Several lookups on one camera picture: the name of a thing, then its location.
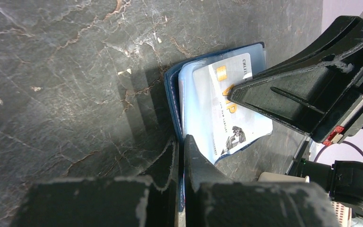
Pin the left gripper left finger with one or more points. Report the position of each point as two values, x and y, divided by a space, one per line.
147 200

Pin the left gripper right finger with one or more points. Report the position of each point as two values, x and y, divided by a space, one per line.
214 200

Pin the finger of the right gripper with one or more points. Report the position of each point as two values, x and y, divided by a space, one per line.
338 30
312 98

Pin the silver VIP credit card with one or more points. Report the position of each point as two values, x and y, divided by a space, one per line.
228 127

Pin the navy blue card holder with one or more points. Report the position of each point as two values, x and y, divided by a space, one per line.
182 95

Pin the white plastic tray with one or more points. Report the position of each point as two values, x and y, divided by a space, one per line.
272 177

